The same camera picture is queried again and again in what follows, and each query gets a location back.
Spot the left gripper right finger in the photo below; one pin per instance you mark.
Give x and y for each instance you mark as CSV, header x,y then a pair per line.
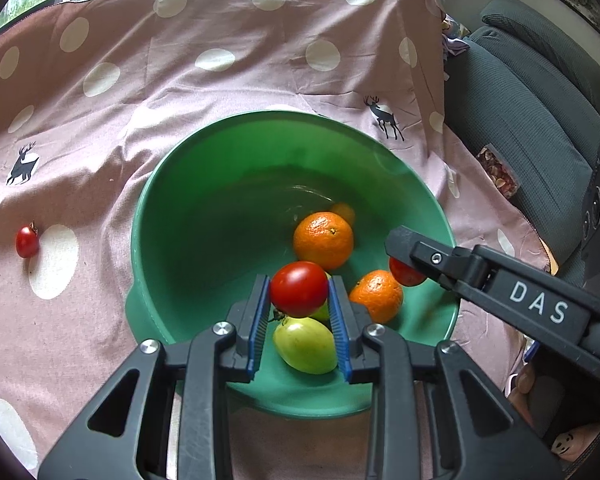
x,y
434,413

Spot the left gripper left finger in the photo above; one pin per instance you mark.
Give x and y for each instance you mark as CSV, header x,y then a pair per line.
x,y
163,393

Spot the orange mandarin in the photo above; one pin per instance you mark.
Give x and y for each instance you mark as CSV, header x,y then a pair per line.
x,y
323,238
380,293

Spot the yellow green fruit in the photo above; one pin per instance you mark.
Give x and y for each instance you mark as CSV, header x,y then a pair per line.
x,y
305,345

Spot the green plastic bowl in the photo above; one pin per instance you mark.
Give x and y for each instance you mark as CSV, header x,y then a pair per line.
x,y
221,209

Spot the green lime fruit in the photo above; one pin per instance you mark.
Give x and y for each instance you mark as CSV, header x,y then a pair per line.
x,y
322,314

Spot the person's right hand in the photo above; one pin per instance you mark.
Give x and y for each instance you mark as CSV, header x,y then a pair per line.
x,y
537,400

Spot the snack packet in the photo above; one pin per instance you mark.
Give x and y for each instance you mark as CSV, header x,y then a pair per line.
x,y
498,170

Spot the far red cherry tomato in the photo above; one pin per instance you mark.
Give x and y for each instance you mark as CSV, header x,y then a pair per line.
x,y
27,243

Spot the grey armchair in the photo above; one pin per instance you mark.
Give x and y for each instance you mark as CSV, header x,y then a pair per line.
x,y
529,91

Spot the pink polka dot cloth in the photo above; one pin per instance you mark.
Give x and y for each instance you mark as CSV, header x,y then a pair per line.
x,y
93,94

